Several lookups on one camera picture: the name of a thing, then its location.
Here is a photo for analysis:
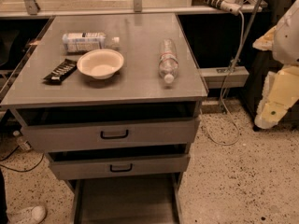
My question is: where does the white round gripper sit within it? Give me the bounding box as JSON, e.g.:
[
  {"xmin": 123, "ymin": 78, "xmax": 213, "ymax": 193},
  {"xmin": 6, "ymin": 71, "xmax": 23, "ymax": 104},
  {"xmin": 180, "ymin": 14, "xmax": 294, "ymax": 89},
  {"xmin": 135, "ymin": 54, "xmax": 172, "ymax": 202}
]
[{"xmin": 252, "ymin": 0, "xmax": 299, "ymax": 129}]

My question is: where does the clear plastic water bottle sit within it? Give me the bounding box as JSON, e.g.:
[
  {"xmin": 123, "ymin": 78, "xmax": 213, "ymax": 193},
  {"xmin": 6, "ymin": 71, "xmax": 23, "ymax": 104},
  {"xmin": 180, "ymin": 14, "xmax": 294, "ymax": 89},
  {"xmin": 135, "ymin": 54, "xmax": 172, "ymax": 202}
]
[{"xmin": 159, "ymin": 38, "xmax": 178, "ymax": 85}]

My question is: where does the grey drawer cabinet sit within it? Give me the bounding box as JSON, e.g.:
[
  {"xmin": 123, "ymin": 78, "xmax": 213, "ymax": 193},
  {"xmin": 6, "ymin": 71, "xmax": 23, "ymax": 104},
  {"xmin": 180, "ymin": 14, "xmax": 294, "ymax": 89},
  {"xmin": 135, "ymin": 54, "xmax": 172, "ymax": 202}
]
[{"xmin": 2, "ymin": 13, "xmax": 206, "ymax": 224}]

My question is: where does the grey middle drawer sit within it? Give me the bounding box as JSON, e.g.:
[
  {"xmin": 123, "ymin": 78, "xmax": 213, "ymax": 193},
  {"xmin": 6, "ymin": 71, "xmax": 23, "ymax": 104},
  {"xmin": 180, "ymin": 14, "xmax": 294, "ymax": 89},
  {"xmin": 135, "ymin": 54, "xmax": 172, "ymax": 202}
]
[{"xmin": 49, "ymin": 145, "xmax": 190, "ymax": 180}]

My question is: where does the grey drawer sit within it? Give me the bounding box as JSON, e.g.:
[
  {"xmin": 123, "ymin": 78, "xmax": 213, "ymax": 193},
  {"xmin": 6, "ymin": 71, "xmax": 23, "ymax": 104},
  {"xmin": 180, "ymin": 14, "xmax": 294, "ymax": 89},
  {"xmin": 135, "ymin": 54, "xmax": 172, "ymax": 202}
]
[
  {"xmin": 70, "ymin": 174, "xmax": 183, "ymax": 224},
  {"xmin": 20, "ymin": 102, "xmax": 199, "ymax": 152},
  {"xmin": 49, "ymin": 145, "xmax": 190, "ymax": 180}
]

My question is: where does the grey bottom drawer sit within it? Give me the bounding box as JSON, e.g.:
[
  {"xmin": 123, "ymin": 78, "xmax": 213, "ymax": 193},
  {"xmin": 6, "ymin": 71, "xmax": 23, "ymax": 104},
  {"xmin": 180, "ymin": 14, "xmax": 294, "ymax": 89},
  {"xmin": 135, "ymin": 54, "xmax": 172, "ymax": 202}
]
[{"xmin": 70, "ymin": 174, "xmax": 183, "ymax": 224}]

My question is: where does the white labelled plastic bottle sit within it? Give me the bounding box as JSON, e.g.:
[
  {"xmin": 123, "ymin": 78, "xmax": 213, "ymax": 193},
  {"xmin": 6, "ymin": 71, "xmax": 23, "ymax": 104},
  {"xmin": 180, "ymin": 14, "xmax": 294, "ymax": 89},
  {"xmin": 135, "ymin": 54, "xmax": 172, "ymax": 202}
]
[{"xmin": 61, "ymin": 32, "xmax": 121, "ymax": 54}]

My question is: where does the grey top drawer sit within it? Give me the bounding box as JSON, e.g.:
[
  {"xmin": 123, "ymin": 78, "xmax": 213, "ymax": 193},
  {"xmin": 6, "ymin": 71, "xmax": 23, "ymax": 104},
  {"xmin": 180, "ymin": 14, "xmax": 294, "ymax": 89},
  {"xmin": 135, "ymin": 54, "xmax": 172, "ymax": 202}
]
[{"xmin": 20, "ymin": 102, "xmax": 199, "ymax": 152}]

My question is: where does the dark cabinet at right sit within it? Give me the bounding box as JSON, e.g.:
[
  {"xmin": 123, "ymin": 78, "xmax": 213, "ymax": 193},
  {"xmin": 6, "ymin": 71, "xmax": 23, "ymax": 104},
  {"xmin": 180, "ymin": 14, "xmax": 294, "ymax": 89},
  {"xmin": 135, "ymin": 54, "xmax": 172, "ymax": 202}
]
[{"xmin": 242, "ymin": 0, "xmax": 299, "ymax": 133}]

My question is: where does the grey metal beam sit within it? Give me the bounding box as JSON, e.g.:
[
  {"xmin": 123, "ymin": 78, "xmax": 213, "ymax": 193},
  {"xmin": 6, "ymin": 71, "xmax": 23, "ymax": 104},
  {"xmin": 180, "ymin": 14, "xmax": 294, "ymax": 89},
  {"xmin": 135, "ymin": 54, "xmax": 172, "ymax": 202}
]
[{"xmin": 199, "ymin": 66, "xmax": 249, "ymax": 89}]

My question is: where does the white power strip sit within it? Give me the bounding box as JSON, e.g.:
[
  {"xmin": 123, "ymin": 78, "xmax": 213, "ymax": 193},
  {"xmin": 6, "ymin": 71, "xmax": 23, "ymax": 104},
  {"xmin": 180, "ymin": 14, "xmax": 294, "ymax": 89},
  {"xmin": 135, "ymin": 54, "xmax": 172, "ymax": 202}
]
[{"xmin": 200, "ymin": 0, "xmax": 241, "ymax": 16}]

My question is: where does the white paper bowl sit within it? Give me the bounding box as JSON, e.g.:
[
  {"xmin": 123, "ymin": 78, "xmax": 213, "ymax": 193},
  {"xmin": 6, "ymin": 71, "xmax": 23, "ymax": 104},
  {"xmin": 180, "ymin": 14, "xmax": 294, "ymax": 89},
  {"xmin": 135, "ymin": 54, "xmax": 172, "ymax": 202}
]
[{"xmin": 77, "ymin": 49, "xmax": 124, "ymax": 79}]

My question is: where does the black snack bar wrapper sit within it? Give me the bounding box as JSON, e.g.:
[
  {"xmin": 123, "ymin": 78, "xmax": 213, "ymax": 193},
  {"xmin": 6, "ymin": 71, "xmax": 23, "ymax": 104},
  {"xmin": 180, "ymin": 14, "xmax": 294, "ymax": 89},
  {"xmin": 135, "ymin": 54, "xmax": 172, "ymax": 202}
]
[{"xmin": 44, "ymin": 59, "xmax": 77, "ymax": 84}]

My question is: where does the white plug adapter on floor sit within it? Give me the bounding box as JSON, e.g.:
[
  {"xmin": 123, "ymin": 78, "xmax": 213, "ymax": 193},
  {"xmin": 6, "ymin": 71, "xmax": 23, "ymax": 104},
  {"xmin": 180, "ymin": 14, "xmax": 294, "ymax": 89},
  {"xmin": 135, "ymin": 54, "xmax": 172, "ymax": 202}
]
[{"xmin": 13, "ymin": 131, "xmax": 31, "ymax": 151}]

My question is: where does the white sneaker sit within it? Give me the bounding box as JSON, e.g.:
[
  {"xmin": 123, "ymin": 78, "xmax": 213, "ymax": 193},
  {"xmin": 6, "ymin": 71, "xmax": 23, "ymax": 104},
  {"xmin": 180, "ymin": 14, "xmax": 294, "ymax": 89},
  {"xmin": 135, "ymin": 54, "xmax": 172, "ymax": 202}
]
[{"xmin": 7, "ymin": 205, "xmax": 47, "ymax": 224}]

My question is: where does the black floor cable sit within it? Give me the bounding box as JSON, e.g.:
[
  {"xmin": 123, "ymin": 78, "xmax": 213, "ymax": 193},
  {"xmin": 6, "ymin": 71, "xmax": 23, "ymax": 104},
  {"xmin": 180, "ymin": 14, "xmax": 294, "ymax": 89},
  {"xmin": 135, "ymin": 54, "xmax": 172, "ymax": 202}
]
[{"xmin": 0, "ymin": 145, "xmax": 46, "ymax": 174}]

